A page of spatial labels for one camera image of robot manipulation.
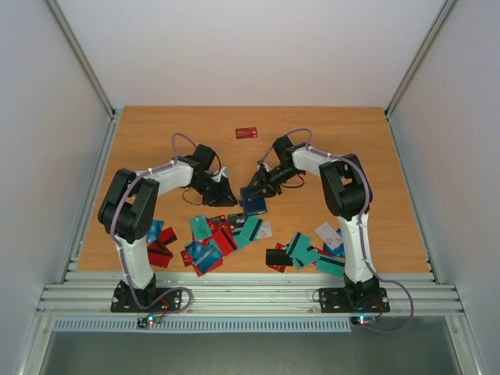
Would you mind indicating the grey slotted cable duct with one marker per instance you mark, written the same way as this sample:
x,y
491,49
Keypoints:
x,y
204,325

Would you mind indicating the blue card left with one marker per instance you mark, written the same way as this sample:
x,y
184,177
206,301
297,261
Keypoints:
x,y
154,231

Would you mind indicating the teal VIP card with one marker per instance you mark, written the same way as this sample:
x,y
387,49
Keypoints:
x,y
200,228

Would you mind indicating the black VIP card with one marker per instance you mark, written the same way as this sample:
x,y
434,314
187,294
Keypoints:
x,y
237,220

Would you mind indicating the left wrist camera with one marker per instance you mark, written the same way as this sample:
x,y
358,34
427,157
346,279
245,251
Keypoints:
x,y
223,173

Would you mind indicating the red striped card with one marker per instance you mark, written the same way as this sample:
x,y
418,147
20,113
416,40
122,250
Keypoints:
x,y
158,252
225,242

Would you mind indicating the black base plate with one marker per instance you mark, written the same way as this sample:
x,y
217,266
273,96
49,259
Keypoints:
x,y
152,299
335,300

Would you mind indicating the teal striped card centre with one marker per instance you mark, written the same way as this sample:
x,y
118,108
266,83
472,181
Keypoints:
x,y
249,232

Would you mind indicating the lone red card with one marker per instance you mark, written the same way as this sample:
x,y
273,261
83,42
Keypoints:
x,y
246,132

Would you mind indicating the black card lower centre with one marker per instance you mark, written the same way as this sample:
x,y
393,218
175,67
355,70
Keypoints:
x,y
278,257

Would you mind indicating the teal striped card right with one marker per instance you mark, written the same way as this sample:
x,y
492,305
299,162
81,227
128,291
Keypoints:
x,y
330,265

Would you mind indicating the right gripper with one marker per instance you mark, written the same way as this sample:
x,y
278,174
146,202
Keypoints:
x,y
264,180

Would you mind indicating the blue card right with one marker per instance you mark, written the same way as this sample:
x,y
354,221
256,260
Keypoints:
x,y
339,250

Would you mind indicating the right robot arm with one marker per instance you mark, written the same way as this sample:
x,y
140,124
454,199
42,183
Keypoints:
x,y
347,195

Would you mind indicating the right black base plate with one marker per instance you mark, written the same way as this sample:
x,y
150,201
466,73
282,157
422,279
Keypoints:
x,y
335,300

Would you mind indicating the blue card pile centre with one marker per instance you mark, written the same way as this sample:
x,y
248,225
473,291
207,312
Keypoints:
x,y
202,258

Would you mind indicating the red striped card centre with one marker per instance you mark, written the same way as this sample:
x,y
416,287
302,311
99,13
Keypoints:
x,y
225,242

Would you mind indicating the teal striped card pair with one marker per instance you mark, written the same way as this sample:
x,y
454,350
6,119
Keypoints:
x,y
301,251

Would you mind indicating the white floral card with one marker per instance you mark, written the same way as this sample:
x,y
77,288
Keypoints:
x,y
329,235

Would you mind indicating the red striped card left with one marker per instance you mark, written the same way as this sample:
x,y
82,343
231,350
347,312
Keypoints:
x,y
158,252

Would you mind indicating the blue leather card holder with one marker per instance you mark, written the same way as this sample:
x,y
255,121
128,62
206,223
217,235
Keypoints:
x,y
252,206

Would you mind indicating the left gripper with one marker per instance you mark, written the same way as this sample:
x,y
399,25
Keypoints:
x,y
222,199

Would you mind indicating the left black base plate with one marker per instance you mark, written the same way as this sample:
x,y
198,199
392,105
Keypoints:
x,y
152,299

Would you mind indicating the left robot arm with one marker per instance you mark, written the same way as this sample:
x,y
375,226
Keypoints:
x,y
127,212

